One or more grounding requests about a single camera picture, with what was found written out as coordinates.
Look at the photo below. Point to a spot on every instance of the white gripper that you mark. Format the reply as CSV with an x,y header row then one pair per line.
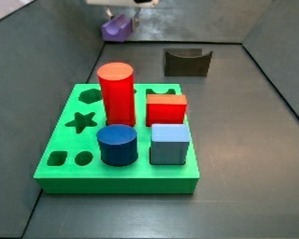
x,y
125,3

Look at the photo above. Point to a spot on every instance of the purple arch block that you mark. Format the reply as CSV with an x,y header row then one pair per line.
x,y
117,29

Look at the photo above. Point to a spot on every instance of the tall red cylinder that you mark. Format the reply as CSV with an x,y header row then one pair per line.
x,y
116,80

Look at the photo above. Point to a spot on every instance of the red square block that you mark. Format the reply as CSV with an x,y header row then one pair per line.
x,y
164,109

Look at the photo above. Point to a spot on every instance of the dark blue cylinder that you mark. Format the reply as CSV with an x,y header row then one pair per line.
x,y
117,142

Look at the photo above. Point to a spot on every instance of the light blue cube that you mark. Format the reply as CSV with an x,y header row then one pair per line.
x,y
169,142

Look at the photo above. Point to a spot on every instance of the green shape sorter base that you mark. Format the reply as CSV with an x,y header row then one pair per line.
x,y
70,167

